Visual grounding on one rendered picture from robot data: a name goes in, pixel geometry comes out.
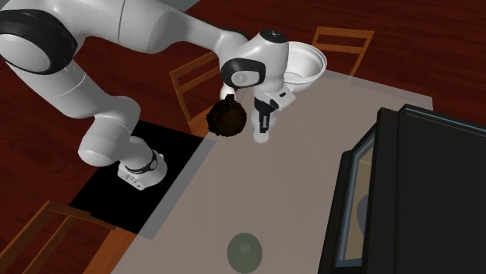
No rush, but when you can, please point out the dark brown round object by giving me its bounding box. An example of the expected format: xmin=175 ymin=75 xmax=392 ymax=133
xmin=206 ymin=93 xmax=248 ymax=138

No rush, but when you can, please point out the large white bowl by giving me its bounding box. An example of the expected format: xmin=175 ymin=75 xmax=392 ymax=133
xmin=282 ymin=40 xmax=328 ymax=94

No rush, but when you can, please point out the wooden chair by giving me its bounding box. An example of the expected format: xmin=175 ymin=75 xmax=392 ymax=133
xmin=169 ymin=51 xmax=222 ymax=139
xmin=0 ymin=199 xmax=139 ymax=274
xmin=311 ymin=26 xmax=375 ymax=78

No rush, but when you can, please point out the grey table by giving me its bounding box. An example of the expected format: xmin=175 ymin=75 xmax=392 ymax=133
xmin=83 ymin=69 xmax=434 ymax=274

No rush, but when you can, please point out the dull green round bowl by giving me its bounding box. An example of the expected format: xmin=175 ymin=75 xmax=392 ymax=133
xmin=226 ymin=232 xmax=264 ymax=274

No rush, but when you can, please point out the black robot stand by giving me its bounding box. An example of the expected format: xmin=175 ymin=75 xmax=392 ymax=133
xmin=68 ymin=120 xmax=218 ymax=241

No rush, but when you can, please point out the black microwave oven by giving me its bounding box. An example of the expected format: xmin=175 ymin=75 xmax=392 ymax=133
xmin=318 ymin=103 xmax=486 ymax=274

